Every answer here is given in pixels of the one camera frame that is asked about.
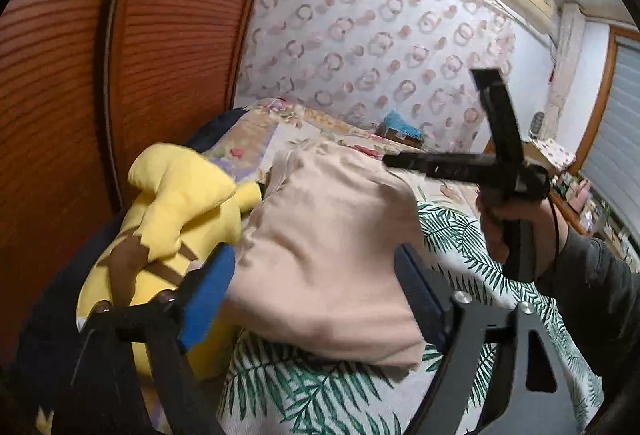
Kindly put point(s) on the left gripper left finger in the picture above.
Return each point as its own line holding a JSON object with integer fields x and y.
{"x": 200, "y": 294}

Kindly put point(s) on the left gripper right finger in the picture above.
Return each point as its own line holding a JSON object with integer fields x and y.
{"x": 428, "y": 295}

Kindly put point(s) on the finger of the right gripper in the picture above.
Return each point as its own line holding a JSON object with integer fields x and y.
{"x": 450, "y": 166}
{"x": 496, "y": 102}

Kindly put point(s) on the beige small garment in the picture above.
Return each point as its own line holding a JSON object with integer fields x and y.
{"x": 315, "y": 265}

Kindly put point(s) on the person's right hand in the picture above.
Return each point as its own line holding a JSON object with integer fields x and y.
{"x": 523, "y": 228}

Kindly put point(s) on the floral rose bedspread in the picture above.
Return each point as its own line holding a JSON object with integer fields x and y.
{"x": 255, "y": 135}

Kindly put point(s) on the floral cloth on box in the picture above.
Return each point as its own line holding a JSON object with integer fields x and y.
{"x": 560, "y": 158}

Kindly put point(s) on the blue item on box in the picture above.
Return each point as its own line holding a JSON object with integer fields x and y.
{"x": 395, "y": 128}

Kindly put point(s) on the pink bottle on sideboard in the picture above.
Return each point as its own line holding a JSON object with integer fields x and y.
{"x": 580, "y": 197}

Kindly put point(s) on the yellow plush toy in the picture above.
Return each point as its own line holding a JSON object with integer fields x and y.
{"x": 126, "y": 313}

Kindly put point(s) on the grey window roller blind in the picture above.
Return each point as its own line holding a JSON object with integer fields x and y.
{"x": 612, "y": 164}

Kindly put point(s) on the dark blue bed sheet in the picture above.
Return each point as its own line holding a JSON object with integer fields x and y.
{"x": 209, "y": 134}

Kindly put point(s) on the circle pattern lace curtain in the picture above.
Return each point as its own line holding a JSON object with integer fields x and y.
{"x": 359, "y": 60}

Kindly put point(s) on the brown louvered wardrobe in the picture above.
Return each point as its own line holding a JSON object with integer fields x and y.
{"x": 86, "y": 85}

